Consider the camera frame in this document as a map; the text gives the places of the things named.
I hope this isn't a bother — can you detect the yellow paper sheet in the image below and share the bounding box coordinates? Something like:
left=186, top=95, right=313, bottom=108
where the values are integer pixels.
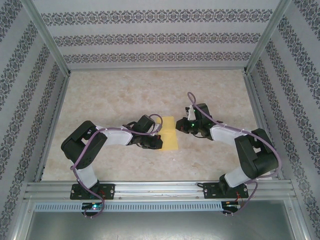
left=154, top=115, right=180, bottom=152

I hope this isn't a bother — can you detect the grey metal sheet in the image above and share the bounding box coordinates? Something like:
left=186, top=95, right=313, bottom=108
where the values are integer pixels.
left=24, top=211, right=305, bottom=240

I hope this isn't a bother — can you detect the controller board with green light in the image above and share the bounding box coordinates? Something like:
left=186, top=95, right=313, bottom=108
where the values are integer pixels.
left=81, top=202, right=105, bottom=211

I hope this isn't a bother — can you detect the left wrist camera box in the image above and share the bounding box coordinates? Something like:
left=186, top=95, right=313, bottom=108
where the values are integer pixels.
left=149, top=123, right=163, bottom=135

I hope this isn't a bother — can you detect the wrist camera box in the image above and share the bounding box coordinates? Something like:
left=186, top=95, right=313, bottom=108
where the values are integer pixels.
left=184, top=105, right=196, bottom=120
left=149, top=123, right=163, bottom=135

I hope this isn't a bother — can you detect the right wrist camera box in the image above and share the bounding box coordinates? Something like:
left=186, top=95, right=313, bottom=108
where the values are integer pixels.
left=184, top=105, right=196, bottom=120

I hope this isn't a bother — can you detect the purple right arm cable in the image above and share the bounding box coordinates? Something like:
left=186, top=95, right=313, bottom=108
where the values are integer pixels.
left=186, top=91, right=281, bottom=216

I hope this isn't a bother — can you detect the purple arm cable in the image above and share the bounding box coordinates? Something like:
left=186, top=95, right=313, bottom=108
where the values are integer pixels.
left=186, top=91, right=281, bottom=216
left=69, top=113, right=164, bottom=220

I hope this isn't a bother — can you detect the aluminium mounting rail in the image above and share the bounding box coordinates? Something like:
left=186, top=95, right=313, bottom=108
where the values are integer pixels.
left=23, top=181, right=297, bottom=201

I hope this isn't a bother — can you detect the long aluminium table edge rail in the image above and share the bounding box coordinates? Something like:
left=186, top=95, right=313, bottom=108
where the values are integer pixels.
left=68, top=66, right=247, bottom=73

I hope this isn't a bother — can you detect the aluminium side edge rail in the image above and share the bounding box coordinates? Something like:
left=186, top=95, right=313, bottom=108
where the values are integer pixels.
left=243, top=72, right=285, bottom=181
left=34, top=72, right=73, bottom=183

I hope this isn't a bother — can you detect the slotted white cable duct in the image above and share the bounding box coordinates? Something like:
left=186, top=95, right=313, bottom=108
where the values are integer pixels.
left=33, top=201, right=224, bottom=212

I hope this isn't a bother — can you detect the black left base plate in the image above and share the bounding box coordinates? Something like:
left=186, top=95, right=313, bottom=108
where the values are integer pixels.
left=69, top=183, right=116, bottom=201

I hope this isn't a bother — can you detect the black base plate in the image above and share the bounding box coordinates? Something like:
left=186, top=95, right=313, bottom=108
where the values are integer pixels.
left=202, top=181, right=250, bottom=200
left=69, top=183, right=116, bottom=201

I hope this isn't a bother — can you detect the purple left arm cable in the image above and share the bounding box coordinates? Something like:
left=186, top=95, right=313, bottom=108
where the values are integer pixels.
left=69, top=113, right=164, bottom=220

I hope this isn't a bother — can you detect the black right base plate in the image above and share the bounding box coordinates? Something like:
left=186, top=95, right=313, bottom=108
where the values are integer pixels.
left=202, top=181, right=250, bottom=200

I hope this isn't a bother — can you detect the aluminium frame post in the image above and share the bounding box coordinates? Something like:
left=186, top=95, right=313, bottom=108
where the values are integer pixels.
left=243, top=0, right=293, bottom=75
left=18, top=0, right=73, bottom=76

